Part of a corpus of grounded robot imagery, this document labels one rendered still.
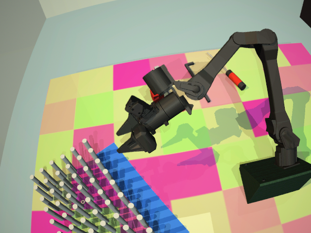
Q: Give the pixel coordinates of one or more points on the blue flat strip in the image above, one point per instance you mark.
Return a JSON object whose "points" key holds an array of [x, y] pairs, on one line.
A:
{"points": [[154, 211]]}

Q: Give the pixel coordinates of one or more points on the red-handled screwdriver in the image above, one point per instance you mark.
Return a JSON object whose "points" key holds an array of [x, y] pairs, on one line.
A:
{"points": [[234, 78]]}

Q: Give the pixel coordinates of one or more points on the red cube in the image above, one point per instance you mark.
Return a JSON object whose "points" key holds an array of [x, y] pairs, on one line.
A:
{"points": [[156, 97]]}

